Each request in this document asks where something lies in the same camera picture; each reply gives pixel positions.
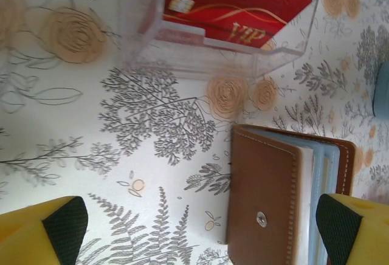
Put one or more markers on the red book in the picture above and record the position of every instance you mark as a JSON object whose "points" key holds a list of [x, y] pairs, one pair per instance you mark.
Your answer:
{"points": [[258, 170]]}

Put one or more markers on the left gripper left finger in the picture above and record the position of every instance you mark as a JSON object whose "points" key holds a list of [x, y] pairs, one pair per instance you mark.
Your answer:
{"points": [[24, 237]]}

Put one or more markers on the light blue container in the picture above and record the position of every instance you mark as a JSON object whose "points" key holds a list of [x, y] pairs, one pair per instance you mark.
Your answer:
{"points": [[383, 91]]}

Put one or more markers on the floral table cover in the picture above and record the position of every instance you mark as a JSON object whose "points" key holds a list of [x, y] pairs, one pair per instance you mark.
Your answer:
{"points": [[152, 155]]}

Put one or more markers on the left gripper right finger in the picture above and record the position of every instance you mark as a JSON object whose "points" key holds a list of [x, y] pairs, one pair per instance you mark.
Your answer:
{"points": [[364, 237]]}

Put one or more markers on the red VIP card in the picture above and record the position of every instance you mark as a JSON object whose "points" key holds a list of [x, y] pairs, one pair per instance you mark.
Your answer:
{"points": [[243, 3]]}

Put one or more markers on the red jewellery box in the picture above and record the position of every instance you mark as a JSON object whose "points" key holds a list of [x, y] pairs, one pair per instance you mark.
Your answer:
{"points": [[231, 61]]}

